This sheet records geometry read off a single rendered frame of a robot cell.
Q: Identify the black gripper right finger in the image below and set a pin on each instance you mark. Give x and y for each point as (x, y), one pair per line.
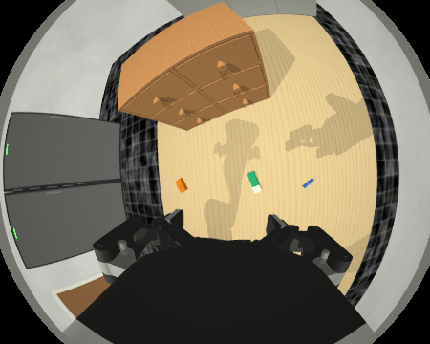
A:
(314, 244)

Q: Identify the green and white eraser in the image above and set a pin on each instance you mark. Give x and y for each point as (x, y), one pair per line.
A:
(254, 182)

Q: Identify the brown wooden drawer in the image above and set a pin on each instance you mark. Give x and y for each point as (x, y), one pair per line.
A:
(199, 117)
(162, 91)
(219, 60)
(182, 107)
(244, 98)
(227, 86)

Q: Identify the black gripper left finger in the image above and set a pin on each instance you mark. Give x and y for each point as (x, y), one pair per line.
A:
(116, 251)

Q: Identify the orange-brown wooden chest of drawers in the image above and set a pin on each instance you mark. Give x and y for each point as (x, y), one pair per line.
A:
(195, 33)

